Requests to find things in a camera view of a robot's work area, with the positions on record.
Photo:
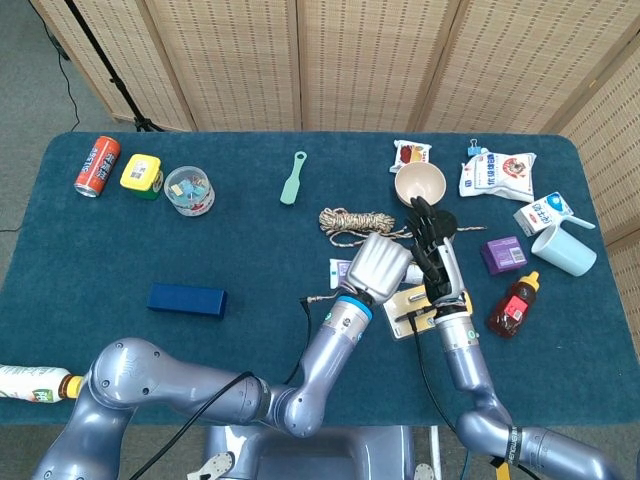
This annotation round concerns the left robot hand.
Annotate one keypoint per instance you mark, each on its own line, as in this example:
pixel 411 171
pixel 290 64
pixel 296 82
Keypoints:
pixel 377 265

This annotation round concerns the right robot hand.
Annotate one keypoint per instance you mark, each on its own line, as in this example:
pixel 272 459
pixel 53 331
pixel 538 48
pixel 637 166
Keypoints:
pixel 442 280

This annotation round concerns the toothpaste tube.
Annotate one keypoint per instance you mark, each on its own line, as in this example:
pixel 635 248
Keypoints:
pixel 339 272

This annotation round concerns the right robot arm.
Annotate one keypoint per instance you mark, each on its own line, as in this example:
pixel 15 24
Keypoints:
pixel 462 360

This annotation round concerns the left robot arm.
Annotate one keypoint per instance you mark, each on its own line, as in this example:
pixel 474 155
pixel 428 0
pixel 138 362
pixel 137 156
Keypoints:
pixel 150 380

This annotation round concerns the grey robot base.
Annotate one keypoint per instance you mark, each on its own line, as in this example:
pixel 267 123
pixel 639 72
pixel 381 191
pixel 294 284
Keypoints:
pixel 350 455

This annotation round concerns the honey bottle yellow cap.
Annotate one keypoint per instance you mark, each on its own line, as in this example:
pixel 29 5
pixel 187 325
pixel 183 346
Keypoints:
pixel 512 310

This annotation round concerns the small drink bottle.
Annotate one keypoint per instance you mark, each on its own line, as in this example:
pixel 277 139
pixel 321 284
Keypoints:
pixel 30 382

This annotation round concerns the razor in yellow blister pack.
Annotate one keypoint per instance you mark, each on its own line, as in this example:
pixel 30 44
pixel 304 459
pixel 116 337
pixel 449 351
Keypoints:
pixel 400 312

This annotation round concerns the purple small box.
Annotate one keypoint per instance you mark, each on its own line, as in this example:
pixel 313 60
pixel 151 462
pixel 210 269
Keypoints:
pixel 502 255

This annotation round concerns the beige bowl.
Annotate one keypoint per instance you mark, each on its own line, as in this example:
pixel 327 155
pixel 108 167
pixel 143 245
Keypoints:
pixel 420 182

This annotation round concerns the green plastic spatula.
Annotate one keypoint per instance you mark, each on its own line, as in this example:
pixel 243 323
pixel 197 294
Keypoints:
pixel 291 187

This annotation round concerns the red white snack packet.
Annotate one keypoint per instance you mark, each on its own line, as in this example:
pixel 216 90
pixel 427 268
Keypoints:
pixel 410 152

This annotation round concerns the white blue milk carton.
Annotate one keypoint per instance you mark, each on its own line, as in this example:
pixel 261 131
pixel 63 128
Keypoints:
pixel 540 215

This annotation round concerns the white powder bag blue print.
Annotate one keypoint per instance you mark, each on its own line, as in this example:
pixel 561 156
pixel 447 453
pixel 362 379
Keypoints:
pixel 495 175

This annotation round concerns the light blue mug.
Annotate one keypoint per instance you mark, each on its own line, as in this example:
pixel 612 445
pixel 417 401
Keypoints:
pixel 565 252

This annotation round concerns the blue binder clip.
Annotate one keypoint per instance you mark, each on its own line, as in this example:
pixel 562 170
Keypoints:
pixel 475 149

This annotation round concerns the blue tablecloth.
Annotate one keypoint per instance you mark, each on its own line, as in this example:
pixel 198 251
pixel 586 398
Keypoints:
pixel 225 250

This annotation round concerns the white table leg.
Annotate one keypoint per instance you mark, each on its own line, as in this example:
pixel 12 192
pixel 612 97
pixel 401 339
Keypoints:
pixel 435 450

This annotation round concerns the dark blue rectangular box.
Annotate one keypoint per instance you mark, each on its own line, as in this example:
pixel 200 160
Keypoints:
pixel 185 300

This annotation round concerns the yellow floor tape strip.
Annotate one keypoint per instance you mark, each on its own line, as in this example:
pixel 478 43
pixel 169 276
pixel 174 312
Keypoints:
pixel 501 471

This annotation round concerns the clear round tub of clips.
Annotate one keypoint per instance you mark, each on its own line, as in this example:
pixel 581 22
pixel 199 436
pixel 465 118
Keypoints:
pixel 190 192

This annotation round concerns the woven folding screen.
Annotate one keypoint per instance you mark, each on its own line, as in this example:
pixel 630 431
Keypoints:
pixel 350 60

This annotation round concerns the green container yellow lid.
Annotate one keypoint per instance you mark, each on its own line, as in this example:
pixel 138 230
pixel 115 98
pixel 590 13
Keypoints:
pixel 140 172

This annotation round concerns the black tripod stand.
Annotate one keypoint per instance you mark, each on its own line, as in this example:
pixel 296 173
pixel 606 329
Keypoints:
pixel 141 122

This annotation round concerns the red soda can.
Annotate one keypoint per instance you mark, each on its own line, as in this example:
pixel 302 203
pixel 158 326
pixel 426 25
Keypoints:
pixel 97 167

